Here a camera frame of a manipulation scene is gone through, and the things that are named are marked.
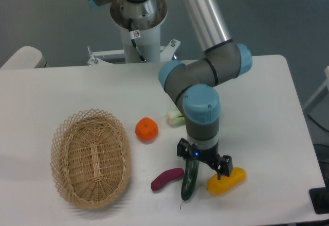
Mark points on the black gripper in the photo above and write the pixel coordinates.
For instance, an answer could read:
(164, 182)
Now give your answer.
(221, 164)

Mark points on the green cucumber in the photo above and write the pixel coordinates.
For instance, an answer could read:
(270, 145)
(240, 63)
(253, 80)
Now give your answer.
(189, 180)

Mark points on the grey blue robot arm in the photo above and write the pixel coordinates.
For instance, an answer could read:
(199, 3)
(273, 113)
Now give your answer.
(191, 87)

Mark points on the yellow mango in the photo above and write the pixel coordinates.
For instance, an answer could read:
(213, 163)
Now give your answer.
(218, 187)

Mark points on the purple sweet potato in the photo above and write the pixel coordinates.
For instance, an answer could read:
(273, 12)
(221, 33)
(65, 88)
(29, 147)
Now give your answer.
(166, 177)

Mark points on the green bok choy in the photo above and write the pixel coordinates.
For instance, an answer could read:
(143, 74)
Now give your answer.
(175, 118)

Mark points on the orange tangerine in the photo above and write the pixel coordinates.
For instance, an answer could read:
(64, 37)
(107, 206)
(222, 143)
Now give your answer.
(146, 130)

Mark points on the white furniture leg right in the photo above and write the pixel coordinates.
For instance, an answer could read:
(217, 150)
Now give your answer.
(318, 95)

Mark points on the woven wicker basket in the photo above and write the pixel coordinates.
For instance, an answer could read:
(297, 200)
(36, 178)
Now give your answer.
(91, 159)

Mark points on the black device at edge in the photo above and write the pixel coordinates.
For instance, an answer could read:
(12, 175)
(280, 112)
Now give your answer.
(319, 198)

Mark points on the white chair backrest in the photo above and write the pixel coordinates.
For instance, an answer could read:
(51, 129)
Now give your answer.
(26, 57)

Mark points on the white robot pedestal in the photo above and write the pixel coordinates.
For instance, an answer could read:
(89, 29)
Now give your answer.
(140, 29)

